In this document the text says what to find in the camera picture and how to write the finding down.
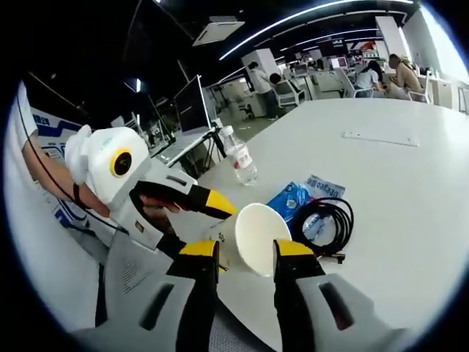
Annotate blue tissue packet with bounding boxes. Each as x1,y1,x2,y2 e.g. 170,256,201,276
265,181,316,224

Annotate clear plastic water bottle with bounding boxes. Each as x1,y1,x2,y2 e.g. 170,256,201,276
221,125,259,187

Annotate person's left hand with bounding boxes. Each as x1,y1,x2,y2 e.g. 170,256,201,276
139,196,180,239

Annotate computer monitor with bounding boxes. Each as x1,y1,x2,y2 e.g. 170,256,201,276
174,74,213,136

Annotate white power strip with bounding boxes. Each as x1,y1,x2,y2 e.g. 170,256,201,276
341,131,420,148

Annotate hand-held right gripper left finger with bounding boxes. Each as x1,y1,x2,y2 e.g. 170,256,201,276
71,240,221,352

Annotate white stand platform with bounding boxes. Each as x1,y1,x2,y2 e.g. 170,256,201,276
157,128,221,166

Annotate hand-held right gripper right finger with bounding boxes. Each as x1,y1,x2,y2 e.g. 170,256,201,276
273,238,407,352

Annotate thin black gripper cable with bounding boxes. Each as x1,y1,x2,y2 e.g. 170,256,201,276
16,91,129,234

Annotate black tripod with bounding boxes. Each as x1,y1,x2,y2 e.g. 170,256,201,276
182,130,228,180

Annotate ceiling air conditioner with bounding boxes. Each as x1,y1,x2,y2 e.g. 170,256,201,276
192,15,245,48

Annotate white paper cup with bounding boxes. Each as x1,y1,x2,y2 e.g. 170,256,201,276
199,202,293,277

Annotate printed clear plastic bag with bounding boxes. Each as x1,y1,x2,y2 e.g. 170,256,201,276
292,174,347,243

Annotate white table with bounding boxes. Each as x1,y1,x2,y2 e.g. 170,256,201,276
179,97,469,352

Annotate blue white wall poster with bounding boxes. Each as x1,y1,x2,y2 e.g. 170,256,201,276
31,106,92,228

